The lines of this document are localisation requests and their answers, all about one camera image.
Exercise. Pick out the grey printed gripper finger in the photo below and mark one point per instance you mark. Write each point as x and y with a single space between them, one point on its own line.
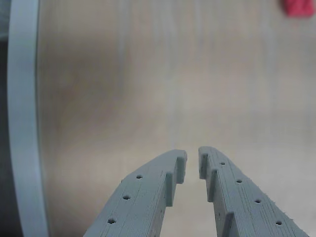
247 209
138 202

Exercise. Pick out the red lego block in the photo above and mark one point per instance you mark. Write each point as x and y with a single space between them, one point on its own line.
298 7

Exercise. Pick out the white table rim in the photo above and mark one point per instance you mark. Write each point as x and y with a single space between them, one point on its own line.
22 98

